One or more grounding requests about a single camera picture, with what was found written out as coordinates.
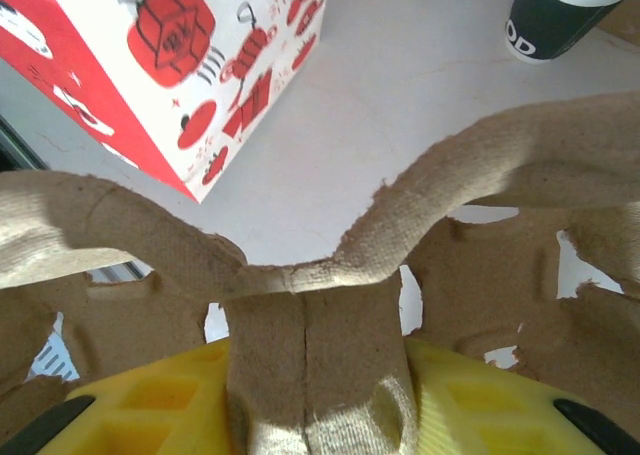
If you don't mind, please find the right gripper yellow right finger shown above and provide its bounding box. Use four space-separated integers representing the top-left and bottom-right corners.
407 338 640 455

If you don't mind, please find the brown cardboard napkin tray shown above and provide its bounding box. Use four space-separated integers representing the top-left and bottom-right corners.
594 5 640 40

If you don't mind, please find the black printed paper cup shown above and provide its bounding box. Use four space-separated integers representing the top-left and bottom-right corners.
503 0 640 66

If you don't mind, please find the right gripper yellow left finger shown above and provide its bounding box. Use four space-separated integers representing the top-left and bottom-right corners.
0 338 234 455

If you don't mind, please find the brown pulp cup carrier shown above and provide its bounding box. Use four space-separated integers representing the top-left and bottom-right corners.
0 92 640 455

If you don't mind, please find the red white paper bag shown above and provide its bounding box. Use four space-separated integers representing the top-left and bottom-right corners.
0 0 334 205

